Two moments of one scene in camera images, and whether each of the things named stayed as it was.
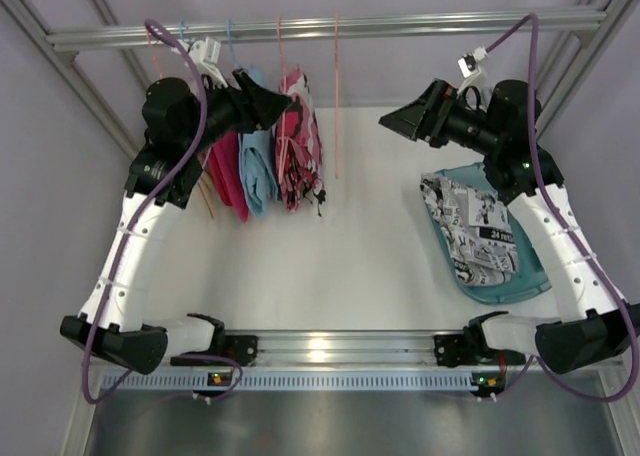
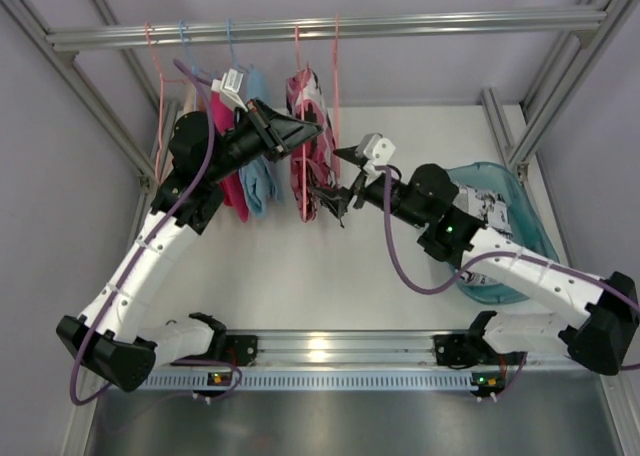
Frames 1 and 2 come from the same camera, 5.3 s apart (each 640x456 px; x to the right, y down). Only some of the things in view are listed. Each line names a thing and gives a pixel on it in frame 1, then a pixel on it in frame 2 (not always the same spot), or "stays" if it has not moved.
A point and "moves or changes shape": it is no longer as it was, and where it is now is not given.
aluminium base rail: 297,350 stays
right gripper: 439,115 -> 358,191
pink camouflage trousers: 297,148 moves or changes shape
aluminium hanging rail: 96,40 stays
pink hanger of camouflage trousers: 283,148 -> 302,122
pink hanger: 335,92 stays
